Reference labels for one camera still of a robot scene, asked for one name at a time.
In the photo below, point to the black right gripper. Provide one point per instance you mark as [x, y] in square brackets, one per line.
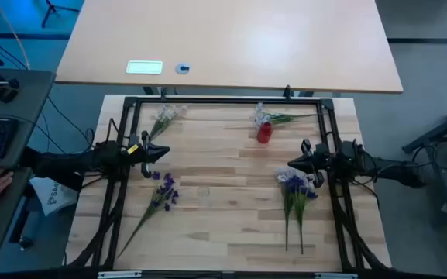
[322, 160]

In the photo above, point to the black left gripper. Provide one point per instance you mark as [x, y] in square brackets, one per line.
[138, 155]

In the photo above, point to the white artificial flower bunch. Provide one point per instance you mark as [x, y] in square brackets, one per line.
[261, 116]
[285, 175]
[165, 114]

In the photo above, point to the purple artificial flower bunch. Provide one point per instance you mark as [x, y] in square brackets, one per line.
[298, 186]
[165, 191]

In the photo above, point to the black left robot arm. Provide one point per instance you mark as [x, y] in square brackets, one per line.
[72, 164]

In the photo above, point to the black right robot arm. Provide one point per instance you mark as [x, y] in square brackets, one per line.
[393, 170]

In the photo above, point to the red ribbed vase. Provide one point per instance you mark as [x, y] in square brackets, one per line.
[264, 133]

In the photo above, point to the clear glass vase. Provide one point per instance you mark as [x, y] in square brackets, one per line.
[203, 191]

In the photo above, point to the white rectangular card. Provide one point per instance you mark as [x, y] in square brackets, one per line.
[144, 67]

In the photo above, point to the white printed bag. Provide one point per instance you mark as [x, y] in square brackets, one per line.
[52, 197]

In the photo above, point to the light wooden office table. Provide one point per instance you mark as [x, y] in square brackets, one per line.
[246, 38]

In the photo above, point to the grey side desk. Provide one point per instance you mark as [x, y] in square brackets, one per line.
[25, 100]

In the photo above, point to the black floor tripod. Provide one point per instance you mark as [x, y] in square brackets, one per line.
[50, 7]

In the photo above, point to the black frame clamp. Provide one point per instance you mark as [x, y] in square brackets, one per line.
[163, 92]
[287, 91]

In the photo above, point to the black metal frame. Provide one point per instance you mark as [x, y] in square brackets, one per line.
[227, 100]

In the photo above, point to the silver metal bracket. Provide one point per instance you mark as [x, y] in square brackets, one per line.
[335, 276]
[118, 274]

